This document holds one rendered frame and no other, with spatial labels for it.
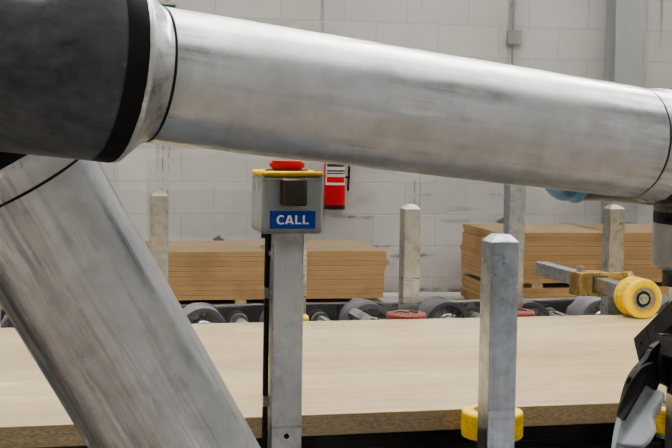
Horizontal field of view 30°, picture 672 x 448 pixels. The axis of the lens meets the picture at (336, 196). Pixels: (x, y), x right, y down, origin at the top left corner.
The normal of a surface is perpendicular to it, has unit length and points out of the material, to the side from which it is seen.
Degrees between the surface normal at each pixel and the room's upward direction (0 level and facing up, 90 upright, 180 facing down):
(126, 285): 84
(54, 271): 101
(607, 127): 80
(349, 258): 90
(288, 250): 90
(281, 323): 90
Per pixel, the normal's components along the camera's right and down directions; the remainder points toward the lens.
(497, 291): 0.23, 0.05
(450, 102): 0.47, -0.07
